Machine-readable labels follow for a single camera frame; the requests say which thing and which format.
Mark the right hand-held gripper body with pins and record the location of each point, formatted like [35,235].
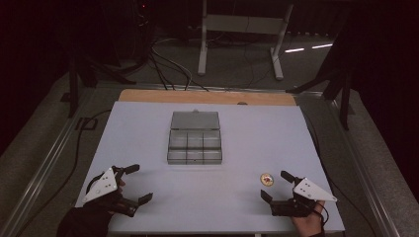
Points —
[313,191]

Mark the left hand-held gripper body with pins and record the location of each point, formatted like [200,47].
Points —
[103,184]

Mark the round gold badge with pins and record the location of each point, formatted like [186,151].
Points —
[267,179]

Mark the clear plastic compartment box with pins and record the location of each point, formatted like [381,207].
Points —
[195,141]

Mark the person's right hand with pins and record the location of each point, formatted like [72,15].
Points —
[308,225]

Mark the person's left hand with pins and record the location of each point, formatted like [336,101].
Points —
[85,222]

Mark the white table sheet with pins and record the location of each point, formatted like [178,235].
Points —
[214,194]

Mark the black stand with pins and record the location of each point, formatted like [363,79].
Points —
[339,82]
[82,75]

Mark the dark computer tower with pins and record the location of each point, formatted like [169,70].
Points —
[142,29]

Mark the metal floor rail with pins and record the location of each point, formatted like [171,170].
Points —
[210,88]
[365,171]
[42,168]

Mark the white metal desk frame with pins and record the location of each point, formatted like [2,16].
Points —
[243,24]

